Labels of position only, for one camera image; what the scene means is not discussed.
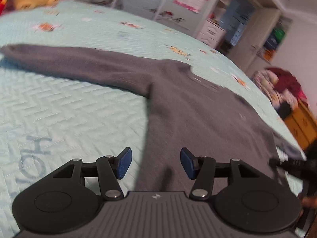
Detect dark grey sweater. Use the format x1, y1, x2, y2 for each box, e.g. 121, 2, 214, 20
1, 44, 302, 191

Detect yellow wooden desk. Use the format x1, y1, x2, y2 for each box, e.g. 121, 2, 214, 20
284, 101, 317, 151

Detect teal quilted bee bedspread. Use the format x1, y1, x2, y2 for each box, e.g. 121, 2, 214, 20
1, 0, 297, 237

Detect dark red jacket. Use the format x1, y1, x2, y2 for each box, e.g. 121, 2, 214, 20
266, 67, 307, 100

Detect rolled floral quilt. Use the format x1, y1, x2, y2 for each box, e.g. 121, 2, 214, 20
251, 70, 298, 110

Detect white room door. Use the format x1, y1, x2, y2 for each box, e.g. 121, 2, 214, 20
227, 8, 281, 73

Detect white drawer cabinet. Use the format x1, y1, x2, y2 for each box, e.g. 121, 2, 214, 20
197, 20, 226, 49

